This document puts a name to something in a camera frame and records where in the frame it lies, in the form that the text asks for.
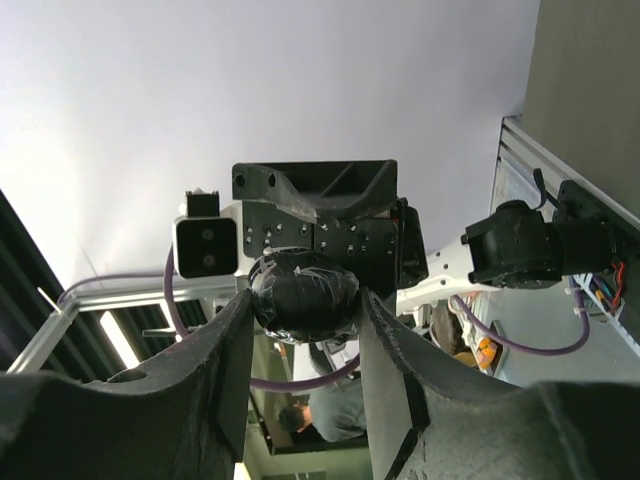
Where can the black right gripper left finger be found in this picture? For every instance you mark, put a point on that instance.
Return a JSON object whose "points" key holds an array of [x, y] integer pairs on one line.
{"points": [[178, 415]]}

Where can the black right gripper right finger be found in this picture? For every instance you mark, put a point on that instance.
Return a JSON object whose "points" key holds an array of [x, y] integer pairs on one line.
{"points": [[431, 417]]}

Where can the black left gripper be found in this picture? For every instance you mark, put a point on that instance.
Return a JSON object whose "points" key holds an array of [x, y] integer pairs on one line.
{"points": [[385, 252]]}

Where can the black marbled earbud case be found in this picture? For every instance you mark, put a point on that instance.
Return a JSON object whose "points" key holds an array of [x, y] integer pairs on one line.
{"points": [[301, 296]]}

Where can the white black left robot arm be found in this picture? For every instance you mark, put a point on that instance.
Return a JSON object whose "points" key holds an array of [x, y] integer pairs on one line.
{"points": [[515, 247]]}

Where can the person in grey shirt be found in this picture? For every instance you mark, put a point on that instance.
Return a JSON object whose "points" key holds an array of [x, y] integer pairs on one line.
{"points": [[335, 411]]}

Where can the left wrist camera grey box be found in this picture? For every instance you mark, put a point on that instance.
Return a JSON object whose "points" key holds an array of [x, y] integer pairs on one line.
{"points": [[204, 243]]}

